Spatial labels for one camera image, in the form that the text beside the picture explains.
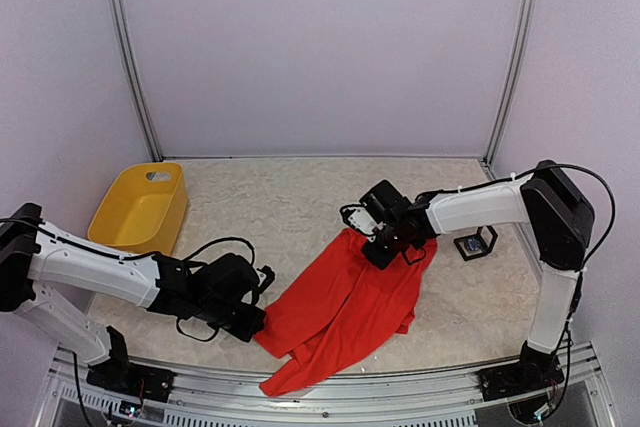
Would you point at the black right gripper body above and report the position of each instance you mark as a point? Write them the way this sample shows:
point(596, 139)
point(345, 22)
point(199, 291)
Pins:
point(384, 256)

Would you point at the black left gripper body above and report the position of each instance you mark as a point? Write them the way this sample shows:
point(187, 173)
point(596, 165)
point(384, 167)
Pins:
point(218, 316)

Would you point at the red t-shirt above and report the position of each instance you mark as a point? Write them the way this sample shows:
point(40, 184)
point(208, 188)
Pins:
point(338, 311)

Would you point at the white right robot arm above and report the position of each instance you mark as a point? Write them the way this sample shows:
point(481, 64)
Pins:
point(544, 198)

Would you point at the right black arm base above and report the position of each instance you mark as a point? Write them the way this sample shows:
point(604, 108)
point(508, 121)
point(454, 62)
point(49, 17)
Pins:
point(534, 370)

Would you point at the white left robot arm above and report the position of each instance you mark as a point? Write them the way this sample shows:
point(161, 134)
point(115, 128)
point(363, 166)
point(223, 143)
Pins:
point(36, 256)

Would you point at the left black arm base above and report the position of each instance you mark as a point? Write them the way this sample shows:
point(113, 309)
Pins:
point(119, 374)

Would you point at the blue brooch in front box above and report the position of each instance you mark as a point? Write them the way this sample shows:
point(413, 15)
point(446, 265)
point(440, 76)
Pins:
point(473, 245)

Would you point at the front black display box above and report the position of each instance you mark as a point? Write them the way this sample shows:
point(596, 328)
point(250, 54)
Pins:
point(486, 235)

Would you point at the yellow plastic basket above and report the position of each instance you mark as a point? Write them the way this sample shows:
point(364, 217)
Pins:
point(143, 210)

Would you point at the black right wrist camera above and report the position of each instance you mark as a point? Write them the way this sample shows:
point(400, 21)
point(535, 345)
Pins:
point(382, 205)

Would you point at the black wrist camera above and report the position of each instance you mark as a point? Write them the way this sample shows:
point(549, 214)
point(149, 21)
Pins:
point(382, 205)
point(266, 277)

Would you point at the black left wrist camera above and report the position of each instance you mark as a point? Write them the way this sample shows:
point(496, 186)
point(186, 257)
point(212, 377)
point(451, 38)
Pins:
point(266, 277)

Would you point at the aluminium front rail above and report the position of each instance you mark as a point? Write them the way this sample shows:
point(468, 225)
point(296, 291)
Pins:
point(212, 397)

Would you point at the right aluminium frame post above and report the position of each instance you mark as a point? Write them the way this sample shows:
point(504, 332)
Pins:
point(514, 67)

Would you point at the aluminium frame post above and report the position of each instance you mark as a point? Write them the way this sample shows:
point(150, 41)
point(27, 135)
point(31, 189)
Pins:
point(514, 67)
point(132, 75)

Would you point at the left aluminium frame post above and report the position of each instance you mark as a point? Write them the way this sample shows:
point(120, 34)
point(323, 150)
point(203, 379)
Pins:
point(132, 75)

